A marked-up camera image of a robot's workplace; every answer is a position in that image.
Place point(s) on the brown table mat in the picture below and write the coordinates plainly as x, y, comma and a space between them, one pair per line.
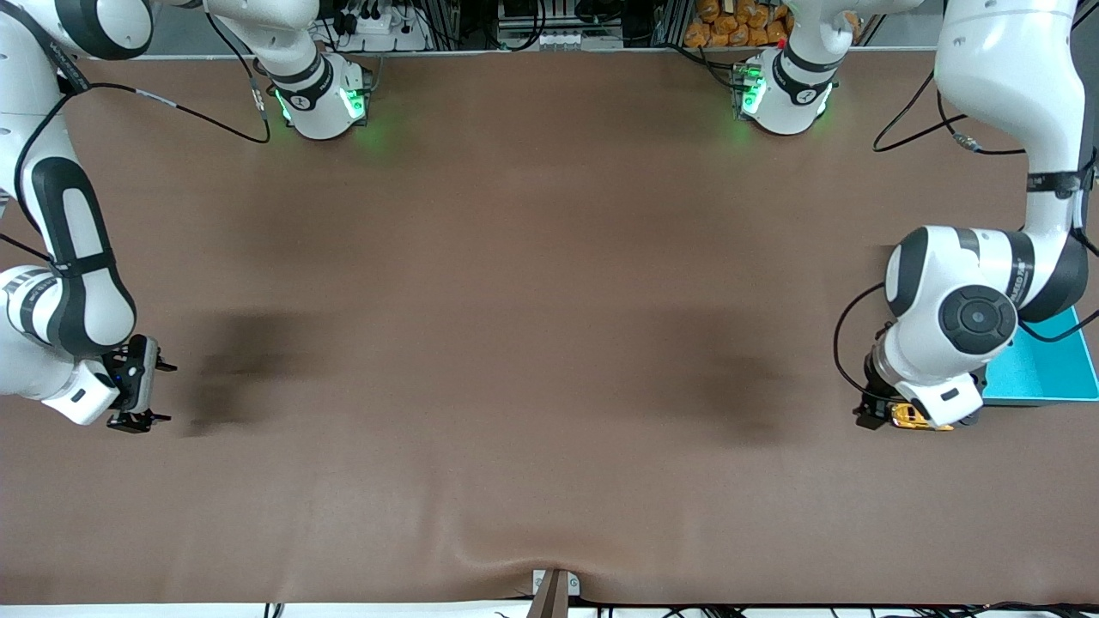
549, 343

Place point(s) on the white power strip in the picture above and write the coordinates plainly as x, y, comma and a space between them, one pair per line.
378, 26

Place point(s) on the teal plastic bin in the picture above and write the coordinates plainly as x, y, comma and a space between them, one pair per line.
1043, 369

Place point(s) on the metal table clamp bracket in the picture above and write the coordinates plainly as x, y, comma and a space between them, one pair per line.
555, 592

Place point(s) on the yellow beetle toy car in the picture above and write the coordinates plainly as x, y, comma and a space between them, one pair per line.
910, 416

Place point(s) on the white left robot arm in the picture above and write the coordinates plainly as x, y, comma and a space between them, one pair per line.
970, 292

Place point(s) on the white terminal block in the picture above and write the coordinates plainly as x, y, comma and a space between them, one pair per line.
558, 39

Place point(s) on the orange snack bags pile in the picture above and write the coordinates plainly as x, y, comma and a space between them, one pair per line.
738, 24

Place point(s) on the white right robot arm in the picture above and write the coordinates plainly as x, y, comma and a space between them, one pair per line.
77, 257

